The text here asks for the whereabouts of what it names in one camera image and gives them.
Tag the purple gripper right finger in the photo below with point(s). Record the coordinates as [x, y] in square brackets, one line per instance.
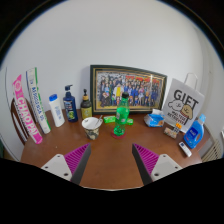
[152, 166]

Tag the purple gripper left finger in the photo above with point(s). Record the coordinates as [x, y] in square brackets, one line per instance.
[70, 166]

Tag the green plastic soda bottle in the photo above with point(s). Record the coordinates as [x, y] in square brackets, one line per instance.
[122, 114]

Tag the white remote control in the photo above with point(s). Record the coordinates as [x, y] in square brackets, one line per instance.
[185, 149]

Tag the small snack packet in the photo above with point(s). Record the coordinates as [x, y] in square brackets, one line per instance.
[173, 132]

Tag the blue tissue pack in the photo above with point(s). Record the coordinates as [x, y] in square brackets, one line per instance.
[155, 119]

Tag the patterned ceramic mug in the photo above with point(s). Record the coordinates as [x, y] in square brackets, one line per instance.
[91, 127]

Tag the red round coaster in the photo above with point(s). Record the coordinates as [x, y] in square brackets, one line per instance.
[117, 136]

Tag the green soap bar right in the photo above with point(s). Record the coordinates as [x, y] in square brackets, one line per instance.
[129, 121]

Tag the green soap bar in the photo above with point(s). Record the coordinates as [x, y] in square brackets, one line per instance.
[109, 119]
[129, 121]

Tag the blue detergent bottle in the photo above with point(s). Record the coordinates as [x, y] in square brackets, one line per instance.
[195, 133]

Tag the white lotion bottle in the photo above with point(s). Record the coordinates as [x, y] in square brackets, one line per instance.
[56, 110]

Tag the green soap bar left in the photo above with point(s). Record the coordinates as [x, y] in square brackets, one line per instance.
[109, 119]

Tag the amber pump bottle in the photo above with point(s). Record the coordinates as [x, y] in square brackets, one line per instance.
[86, 106]

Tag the dark blue pump bottle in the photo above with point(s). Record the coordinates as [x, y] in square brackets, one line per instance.
[70, 105]

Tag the white radiator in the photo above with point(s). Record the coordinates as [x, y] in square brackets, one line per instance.
[211, 151]

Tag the pink tall box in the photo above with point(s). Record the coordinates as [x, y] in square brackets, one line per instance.
[24, 111]

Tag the white gift paper bag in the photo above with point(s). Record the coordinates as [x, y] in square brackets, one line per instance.
[183, 104]

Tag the framed group photo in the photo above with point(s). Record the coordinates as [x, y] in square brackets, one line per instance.
[146, 89]

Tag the white green tall box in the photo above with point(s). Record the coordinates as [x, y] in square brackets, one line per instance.
[32, 85]

